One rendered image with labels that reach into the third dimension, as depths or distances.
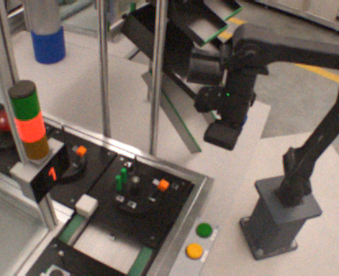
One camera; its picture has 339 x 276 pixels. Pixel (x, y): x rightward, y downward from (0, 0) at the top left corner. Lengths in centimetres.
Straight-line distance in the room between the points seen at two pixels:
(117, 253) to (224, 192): 42
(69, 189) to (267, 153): 73
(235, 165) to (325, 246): 42
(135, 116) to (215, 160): 36
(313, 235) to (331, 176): 29
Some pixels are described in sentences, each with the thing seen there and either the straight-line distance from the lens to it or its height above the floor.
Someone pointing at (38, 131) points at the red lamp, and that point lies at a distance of 65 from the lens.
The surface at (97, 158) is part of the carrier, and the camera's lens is 108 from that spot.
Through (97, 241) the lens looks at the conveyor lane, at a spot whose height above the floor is 92.
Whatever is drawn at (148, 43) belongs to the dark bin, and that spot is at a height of 130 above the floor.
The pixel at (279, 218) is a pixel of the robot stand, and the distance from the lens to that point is 90.
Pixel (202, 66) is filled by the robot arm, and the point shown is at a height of 142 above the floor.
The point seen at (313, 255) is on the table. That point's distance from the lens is 113.
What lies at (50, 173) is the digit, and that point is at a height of 121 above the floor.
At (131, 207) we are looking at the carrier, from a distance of 92.
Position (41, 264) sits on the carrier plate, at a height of 97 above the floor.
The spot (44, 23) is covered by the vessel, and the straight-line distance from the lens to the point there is 163.
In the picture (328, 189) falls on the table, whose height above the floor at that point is 86.
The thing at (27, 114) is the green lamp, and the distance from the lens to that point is 62.
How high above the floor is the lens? 176
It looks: 44 degrees down
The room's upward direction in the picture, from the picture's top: 6 degrees clockwise
